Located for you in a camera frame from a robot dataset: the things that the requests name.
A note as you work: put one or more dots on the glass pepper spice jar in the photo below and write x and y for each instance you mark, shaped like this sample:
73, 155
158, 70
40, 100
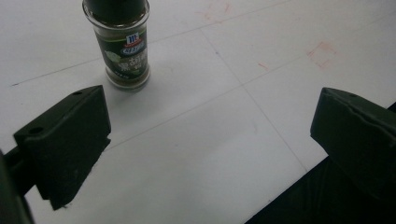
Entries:
123, 46

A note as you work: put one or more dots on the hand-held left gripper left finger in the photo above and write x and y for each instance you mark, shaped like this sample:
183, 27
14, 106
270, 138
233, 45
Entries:
65, 140

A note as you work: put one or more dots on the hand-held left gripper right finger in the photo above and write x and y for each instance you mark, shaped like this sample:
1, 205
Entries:
358, 140

